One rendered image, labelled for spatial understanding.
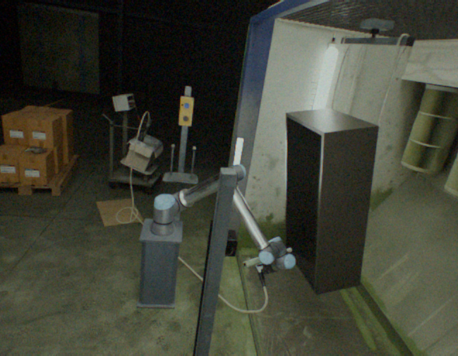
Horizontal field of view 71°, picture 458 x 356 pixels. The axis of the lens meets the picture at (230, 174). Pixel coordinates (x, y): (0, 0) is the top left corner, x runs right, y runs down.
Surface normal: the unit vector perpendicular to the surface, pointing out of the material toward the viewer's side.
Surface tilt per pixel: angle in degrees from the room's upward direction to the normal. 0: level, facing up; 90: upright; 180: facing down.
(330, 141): 90
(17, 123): 90
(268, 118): 90
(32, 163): 90
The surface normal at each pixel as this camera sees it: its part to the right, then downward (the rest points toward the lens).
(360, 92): 0.11, 0.37
